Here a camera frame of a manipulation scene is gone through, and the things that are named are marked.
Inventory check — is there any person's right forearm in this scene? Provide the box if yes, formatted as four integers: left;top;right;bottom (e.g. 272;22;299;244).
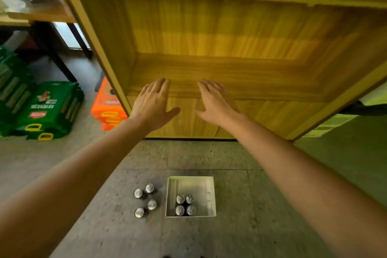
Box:
221;113;387;258

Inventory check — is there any wooden table with black legs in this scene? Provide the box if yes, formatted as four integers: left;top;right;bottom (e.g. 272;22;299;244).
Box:
0;10;94;83

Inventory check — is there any green drink pack red label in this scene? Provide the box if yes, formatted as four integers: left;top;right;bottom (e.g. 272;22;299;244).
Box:
13;81;85;141

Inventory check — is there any person's left forearm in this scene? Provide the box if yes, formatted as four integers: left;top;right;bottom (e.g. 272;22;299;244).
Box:
0;115;152;258

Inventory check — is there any orange drink pack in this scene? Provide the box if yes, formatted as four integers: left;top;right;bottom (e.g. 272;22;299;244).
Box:
90;76;129;131

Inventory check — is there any pale green panel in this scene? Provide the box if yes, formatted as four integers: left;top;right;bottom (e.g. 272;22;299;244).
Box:
302;81;387;138

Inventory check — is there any wooden shelf cabinet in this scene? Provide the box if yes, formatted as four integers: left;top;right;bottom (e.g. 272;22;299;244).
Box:
50;0;387;141

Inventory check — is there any white open box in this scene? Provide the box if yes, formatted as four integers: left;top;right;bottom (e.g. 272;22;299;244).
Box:
165;176;217;218

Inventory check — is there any person's right hand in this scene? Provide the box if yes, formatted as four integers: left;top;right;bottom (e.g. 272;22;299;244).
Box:
195;79;243;129

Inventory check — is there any person's left hand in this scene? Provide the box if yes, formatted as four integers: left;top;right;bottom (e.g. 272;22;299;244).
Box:
129;78;181;135

